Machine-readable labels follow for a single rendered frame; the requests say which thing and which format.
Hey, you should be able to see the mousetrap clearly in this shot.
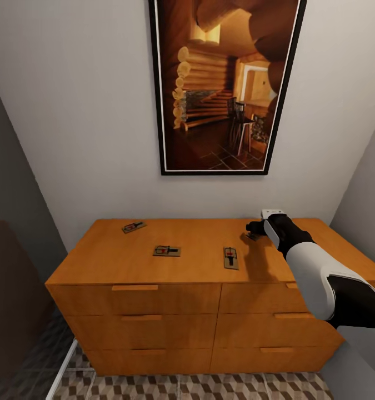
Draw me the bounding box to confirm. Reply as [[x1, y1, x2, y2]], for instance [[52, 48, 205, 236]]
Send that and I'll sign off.
[[224, 247, 239, 270], [247, 232, 263, 241], [122, 220, 147, 234], [153, 246, 181, 257]]

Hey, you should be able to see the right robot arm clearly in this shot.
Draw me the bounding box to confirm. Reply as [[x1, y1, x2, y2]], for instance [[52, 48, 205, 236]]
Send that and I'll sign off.
[[246, 210, 375, 371]]

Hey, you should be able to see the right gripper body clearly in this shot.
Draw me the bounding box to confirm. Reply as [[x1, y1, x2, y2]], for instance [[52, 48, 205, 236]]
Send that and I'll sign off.
[[249, 220, 267, 236]]

